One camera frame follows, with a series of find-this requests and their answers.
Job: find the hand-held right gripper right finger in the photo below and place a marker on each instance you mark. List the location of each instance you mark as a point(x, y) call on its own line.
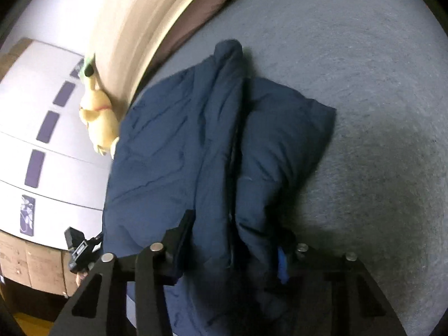
point(283, 266)

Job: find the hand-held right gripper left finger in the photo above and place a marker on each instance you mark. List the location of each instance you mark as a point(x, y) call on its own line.
point(182, 245)

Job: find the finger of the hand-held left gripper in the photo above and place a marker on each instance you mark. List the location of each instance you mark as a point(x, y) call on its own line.
point(74, 238)

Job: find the navy blue puffer jacket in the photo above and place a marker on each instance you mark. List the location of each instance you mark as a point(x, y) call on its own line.
point(168, 147)

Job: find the cardboard box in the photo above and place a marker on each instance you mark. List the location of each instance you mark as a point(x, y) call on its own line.
point(35, 266)

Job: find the yellow plush toy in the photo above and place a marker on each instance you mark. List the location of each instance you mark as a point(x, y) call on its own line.
point(101, 119)

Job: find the grey bed sheet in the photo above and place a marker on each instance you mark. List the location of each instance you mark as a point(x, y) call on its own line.
point(350, 77)

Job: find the brown pillow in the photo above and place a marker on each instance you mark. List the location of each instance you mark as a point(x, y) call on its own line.
point(199, 17)

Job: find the purple flower-print wall panel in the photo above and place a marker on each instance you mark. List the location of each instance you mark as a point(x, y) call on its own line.
point(77, 70)
point(27, 214)

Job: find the plain purple wall panel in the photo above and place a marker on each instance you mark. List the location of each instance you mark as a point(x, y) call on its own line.
point(35, 167)
point(48, 126)
point(64, 93)

